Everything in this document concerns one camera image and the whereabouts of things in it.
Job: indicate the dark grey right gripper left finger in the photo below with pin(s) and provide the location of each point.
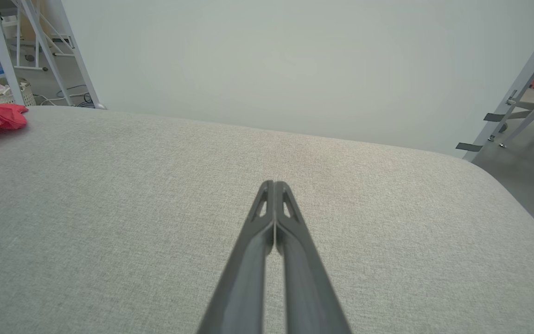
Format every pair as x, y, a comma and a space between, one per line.
241, 287

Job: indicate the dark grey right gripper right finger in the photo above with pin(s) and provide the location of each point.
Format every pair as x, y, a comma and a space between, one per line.
308, 292

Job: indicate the grey chair wheeled base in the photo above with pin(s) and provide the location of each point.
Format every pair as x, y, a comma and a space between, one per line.
526, 114

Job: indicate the white perforated laundry basket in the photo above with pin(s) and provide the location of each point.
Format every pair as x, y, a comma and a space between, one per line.
27, 95

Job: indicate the white tubular wheeled stand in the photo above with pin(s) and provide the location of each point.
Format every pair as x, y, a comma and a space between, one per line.
18, 37

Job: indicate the grey metal support frame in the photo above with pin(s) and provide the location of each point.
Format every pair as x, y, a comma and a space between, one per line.
533, 60

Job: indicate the white metal desk frame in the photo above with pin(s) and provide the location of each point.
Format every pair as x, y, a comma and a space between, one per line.
3, 51

